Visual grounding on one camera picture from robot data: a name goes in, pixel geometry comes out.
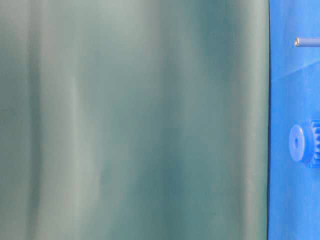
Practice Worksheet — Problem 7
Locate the blue table mat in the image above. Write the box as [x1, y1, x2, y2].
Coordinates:
[268, 0, 320, 240]

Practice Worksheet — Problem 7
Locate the small blue plastic gear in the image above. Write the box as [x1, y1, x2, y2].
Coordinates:
[288, 119, 320, 168]

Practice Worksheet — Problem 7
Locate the grey metal shaft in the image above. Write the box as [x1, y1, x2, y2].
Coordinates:
[294, 37, 320, 48]

